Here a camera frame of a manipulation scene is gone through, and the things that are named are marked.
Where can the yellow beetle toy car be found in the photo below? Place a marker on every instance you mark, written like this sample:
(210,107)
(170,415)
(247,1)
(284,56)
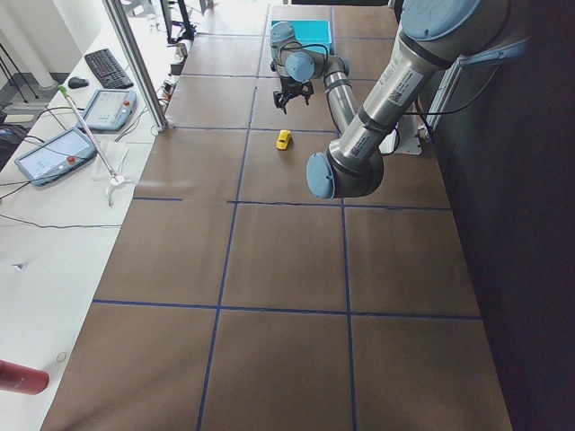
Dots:
(283,140)

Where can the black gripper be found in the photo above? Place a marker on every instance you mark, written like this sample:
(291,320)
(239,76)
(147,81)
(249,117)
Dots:
(288,86)

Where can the teal plastic storage bin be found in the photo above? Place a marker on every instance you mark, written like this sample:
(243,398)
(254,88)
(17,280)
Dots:
(317,33)

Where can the teach pendant tablet near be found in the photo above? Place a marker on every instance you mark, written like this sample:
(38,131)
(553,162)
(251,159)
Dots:
(56,158)

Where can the red cylinder bottle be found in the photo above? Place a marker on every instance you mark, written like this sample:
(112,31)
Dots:
(22,379)

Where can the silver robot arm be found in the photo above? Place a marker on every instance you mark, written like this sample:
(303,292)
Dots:
(431,37)

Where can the reach grabber stick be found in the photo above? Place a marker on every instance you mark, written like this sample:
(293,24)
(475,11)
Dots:
(116,179)

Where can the teach pendant tablet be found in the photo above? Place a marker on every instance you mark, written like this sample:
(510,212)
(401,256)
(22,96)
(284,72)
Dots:
(56,158)
(109,110)

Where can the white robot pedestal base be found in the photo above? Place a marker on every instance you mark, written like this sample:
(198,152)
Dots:
(404,138)

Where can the small metal cup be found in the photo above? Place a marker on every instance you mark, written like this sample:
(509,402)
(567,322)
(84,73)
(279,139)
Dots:
(181,50)

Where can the teach pendant tablet far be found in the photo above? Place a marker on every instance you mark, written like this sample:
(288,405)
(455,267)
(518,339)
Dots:
(109,110)

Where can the black keyboard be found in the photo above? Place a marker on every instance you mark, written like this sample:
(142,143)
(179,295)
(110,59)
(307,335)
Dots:
(107,70)

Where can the black computer mouse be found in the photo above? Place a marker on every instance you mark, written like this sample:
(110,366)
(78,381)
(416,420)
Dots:
(77,82)

